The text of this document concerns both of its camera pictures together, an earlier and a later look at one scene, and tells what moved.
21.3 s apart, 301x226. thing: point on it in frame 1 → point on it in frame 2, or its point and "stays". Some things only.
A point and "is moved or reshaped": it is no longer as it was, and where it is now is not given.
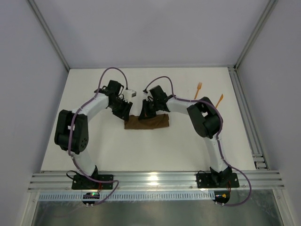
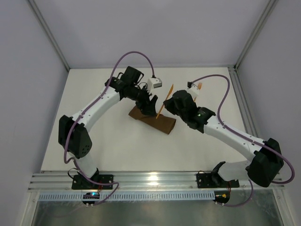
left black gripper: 121,106 → 144,101
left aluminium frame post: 48,32 stays
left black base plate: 82,182 stays
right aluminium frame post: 271,6 stays
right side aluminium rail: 259,160 stays
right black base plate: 205,181 stays
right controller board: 221,197 stays
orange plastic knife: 220,99 → 169,93
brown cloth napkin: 160,120 is moved or reshaped
